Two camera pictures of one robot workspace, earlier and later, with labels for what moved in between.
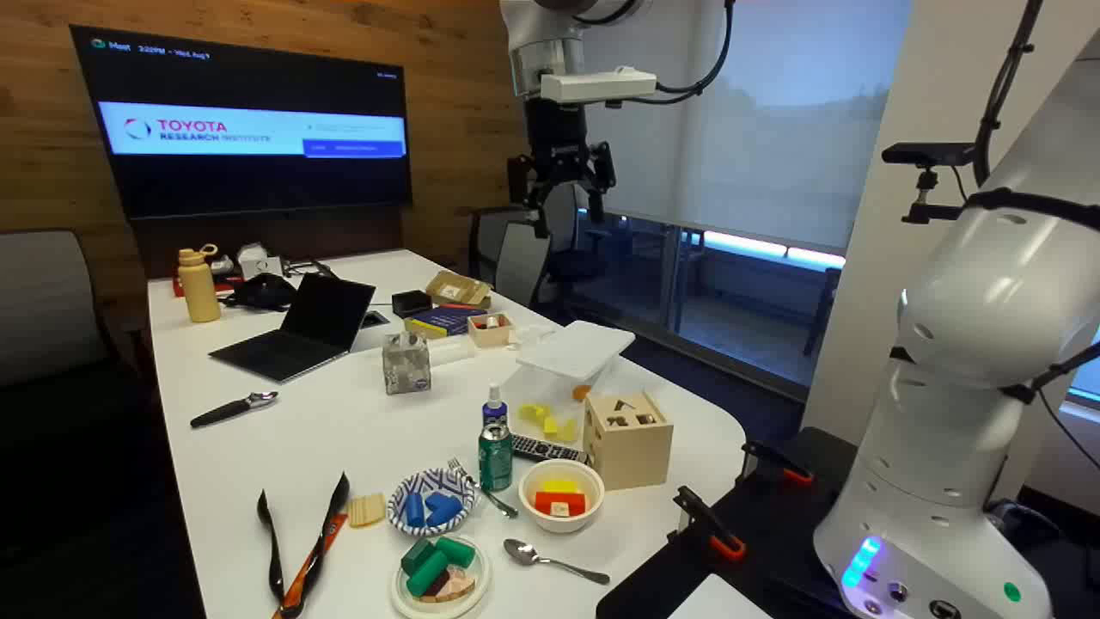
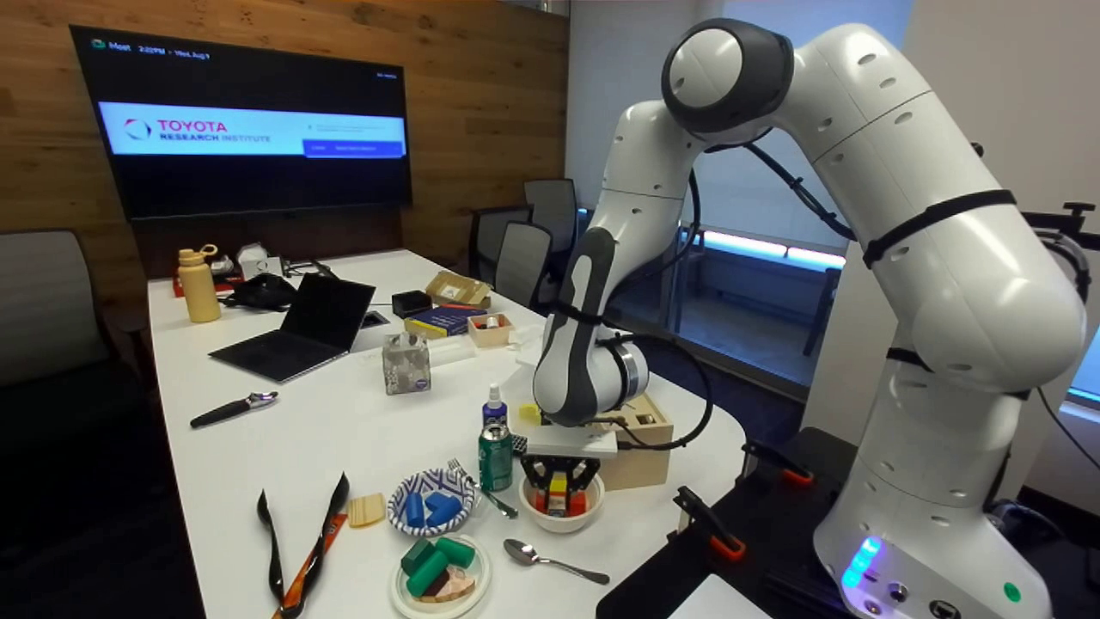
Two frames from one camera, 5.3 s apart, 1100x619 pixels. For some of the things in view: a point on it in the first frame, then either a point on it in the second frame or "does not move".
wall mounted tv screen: [205, 130] does not move
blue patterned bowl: [436, 501] does not move
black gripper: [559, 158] → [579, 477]
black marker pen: [235, 409] does not move
